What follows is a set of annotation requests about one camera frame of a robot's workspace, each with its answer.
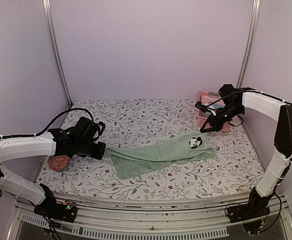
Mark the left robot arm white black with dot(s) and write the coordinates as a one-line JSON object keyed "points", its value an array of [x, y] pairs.
{"points": [[25, 146]]}

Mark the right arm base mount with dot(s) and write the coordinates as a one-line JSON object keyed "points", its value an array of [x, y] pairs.
{"points": [[237, 212]]}

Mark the green towel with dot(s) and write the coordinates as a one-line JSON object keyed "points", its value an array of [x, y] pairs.
{"points": [[182, 149]]}

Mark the right aluminium frame post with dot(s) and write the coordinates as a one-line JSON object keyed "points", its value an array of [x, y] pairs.
{"points": [[249, 43]]}

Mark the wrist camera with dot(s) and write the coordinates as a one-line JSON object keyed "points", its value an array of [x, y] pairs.
{"points": [[100, 126], [204, 110]]}

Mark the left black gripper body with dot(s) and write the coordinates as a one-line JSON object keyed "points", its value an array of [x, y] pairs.
{"points": [[84, 149]]}

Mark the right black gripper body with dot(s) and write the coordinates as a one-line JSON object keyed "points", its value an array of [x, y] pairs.
{"points": [[232, 111]]}

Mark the aluminium frame post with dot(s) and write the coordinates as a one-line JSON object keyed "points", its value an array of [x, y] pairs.
{"points": [[249, 43], [55, 50]]}

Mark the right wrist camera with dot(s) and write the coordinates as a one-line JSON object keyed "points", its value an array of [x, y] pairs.
{"points": [[204, 110]]}

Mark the pink plastic basket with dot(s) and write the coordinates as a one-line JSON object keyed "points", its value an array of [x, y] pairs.
{"points": [[207, 97]]}

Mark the left aluminium frame post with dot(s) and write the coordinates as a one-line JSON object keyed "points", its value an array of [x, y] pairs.
{"points": [[55, 50]]}

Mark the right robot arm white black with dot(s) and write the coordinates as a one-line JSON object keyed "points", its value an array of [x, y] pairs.
{"points": [[281, 112]]}

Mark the front aluminium rail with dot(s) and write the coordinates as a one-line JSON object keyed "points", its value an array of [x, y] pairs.
{"points": [[187, 219]]}

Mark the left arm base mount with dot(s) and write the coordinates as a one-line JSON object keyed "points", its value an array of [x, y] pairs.
{"points": [[64, 211]]}

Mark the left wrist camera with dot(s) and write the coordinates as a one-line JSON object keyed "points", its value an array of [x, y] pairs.
{"points": [[100, 126]]}

